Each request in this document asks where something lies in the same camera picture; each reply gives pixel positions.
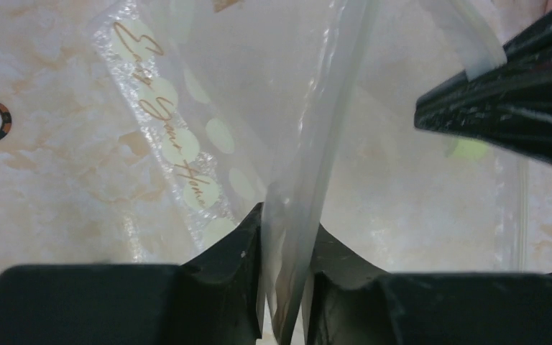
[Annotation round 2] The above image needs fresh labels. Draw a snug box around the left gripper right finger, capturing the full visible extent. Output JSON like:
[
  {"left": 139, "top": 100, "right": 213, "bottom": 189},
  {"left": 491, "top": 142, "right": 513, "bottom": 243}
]
[{"left": 304, "top": 229, "right": 552, "bottom": 344}]

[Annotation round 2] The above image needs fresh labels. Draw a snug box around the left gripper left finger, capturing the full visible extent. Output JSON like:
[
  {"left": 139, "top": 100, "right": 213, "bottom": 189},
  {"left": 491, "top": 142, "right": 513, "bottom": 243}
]
[{"left": 0, "top": 205, "right": 263, "bottom": 344}]

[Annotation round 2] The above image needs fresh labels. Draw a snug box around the clear zip top bag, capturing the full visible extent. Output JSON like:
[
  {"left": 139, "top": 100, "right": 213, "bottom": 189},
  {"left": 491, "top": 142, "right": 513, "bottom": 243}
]
[{"left": 90, "top": 0, "right": 532, "bottom": 345}]

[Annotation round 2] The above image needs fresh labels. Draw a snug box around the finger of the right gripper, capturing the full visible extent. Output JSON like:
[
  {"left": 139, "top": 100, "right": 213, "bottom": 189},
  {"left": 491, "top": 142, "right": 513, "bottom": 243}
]
[{"left": 414, "top": 11, "right": 552, "bottom": 165}]

